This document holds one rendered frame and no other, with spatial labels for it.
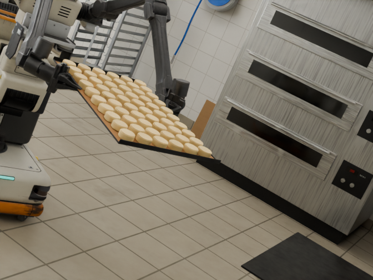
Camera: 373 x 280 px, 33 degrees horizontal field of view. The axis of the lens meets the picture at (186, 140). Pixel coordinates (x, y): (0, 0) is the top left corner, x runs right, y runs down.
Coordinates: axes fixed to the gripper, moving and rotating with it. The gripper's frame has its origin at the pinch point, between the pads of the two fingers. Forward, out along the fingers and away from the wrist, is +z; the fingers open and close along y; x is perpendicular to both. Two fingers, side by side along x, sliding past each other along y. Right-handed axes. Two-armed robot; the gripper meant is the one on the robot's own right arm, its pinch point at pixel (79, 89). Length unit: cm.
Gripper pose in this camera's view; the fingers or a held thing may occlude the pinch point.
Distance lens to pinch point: 210.7
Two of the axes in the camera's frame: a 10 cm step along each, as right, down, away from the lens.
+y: 4.2, -8.6, -2.8
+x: 2.0, -2.2, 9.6
